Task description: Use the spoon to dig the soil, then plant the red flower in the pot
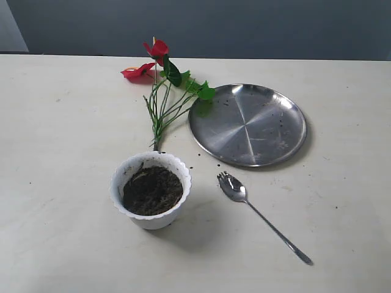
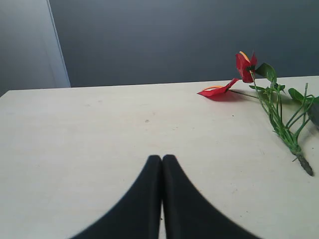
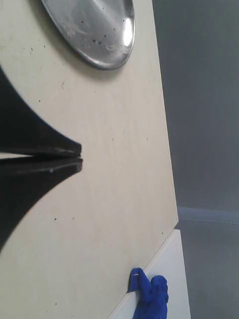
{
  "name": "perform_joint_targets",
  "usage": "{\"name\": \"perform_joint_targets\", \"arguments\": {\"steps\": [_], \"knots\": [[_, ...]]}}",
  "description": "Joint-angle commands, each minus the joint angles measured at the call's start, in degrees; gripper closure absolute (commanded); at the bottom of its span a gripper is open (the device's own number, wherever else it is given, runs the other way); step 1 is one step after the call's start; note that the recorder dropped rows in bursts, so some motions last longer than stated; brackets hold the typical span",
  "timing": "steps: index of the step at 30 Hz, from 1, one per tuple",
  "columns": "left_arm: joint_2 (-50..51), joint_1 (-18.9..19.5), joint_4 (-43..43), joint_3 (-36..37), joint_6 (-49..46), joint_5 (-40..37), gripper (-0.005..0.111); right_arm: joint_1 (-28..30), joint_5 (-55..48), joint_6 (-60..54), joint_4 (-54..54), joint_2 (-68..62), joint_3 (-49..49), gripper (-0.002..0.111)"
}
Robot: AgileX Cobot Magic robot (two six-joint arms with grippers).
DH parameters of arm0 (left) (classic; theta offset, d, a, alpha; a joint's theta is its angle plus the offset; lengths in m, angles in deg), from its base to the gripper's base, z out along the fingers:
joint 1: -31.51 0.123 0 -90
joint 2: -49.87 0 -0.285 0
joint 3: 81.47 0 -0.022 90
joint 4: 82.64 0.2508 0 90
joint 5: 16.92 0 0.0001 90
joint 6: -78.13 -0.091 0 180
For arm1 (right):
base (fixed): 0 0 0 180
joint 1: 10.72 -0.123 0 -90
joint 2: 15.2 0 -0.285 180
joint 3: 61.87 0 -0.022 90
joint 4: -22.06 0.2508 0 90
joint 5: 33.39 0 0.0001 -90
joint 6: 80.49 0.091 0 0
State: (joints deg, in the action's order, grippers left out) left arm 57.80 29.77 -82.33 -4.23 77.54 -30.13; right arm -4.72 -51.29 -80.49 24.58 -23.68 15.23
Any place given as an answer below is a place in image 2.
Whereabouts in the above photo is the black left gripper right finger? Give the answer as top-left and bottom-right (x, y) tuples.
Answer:
(162, 155), (257, 239)

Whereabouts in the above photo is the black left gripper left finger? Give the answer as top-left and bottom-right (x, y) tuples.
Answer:
(74, 155), (163, 239)

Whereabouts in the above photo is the artificial red anthurium plant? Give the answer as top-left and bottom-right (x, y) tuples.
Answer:
(198, 51), (319, 177)

